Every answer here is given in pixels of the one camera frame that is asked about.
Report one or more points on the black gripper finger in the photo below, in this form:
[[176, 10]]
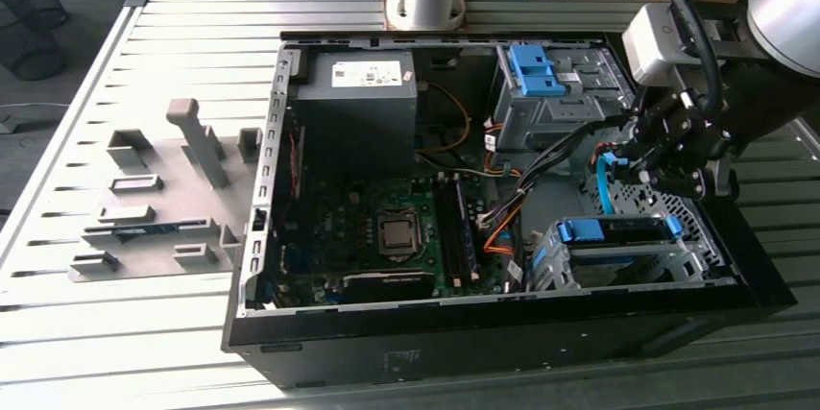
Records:
[[692, 175], [666, 117]]

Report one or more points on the hard disk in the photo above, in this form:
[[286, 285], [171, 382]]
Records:
[[580, 230]]

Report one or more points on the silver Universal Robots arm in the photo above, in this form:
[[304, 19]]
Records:
[[423, 2]]

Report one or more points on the metal disk bay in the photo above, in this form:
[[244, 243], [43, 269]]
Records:
[[692, 261]]

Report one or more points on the grey metal drive cage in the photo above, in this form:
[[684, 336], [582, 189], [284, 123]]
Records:
[[564, 117]]

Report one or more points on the blue plastic drive latch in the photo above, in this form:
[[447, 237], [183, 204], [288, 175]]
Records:
[[535, 74]]

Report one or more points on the blue RAM stick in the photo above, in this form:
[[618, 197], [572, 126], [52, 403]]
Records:
[[468, 232]]

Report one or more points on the black RAM slot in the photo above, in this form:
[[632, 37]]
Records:
[[447, 232]]

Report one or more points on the silver CPU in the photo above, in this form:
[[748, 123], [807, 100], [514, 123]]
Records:
[[399, 232]]

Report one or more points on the grey Dell power supply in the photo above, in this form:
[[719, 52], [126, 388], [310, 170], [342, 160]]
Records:
[[359, 122]]

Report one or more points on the CPU socket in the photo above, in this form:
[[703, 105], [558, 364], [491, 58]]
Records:
[[400, 253]]

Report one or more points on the black open PC case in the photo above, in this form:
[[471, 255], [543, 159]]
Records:
[[448, 343]]

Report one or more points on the black graphics card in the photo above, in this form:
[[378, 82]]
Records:
[[391, 285]]

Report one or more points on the green motherboard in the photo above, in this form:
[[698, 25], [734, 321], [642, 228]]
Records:
[[334, 237]]

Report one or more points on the grey parts rack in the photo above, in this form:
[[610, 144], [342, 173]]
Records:
[[160, 256]]

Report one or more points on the black mesh wastebasket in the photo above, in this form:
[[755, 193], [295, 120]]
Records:
[[32, 45]]

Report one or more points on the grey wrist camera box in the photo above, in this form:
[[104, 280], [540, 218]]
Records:
[[654, 45]]

